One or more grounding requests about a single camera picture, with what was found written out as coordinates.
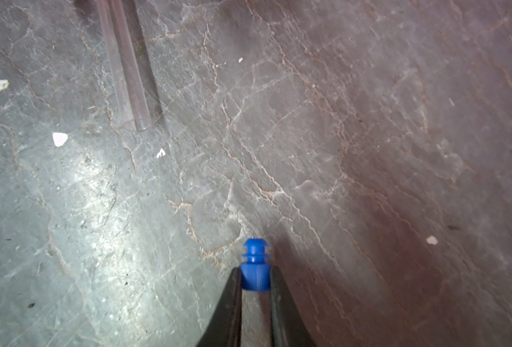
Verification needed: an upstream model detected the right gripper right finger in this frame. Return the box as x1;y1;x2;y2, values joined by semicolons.
270;265;317;347

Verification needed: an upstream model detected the clear test tube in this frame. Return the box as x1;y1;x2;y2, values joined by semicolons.
95;0;152;132

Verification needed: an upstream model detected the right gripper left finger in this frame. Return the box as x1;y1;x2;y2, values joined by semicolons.
197;267;242;347

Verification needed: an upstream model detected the blue stopper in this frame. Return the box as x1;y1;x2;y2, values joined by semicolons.
240;239;271;292

